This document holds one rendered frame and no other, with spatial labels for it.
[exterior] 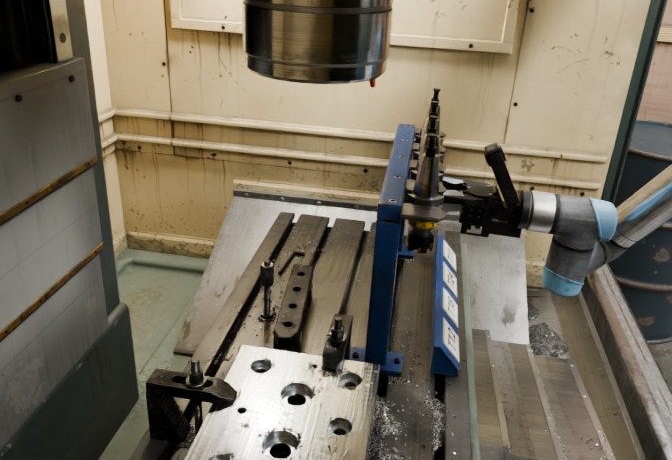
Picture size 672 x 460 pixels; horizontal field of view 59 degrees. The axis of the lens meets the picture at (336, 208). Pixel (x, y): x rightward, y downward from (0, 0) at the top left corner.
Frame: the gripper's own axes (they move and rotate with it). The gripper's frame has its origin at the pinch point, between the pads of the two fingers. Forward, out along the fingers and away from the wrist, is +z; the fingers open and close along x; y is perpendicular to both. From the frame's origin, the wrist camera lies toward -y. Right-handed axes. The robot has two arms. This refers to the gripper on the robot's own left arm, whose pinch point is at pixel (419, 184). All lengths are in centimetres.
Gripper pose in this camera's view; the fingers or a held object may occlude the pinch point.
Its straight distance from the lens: 113.5
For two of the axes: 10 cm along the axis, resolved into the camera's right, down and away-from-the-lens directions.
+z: -9.8, -1.4, 1.2
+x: 1.6, -4.0, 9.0
